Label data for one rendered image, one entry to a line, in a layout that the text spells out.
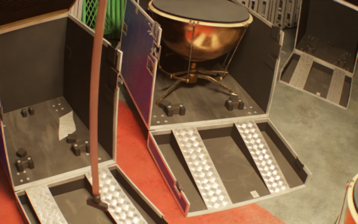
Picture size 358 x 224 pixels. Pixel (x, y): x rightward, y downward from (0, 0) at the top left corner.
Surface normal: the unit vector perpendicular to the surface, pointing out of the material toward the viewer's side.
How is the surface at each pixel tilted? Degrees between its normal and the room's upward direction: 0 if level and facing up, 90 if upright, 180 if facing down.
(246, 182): 2
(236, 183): 2
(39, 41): 90
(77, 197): 1
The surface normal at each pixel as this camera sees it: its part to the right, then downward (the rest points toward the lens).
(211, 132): 0.36, 0.55
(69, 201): 0.14, -0.84
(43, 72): 0.60, 0.47
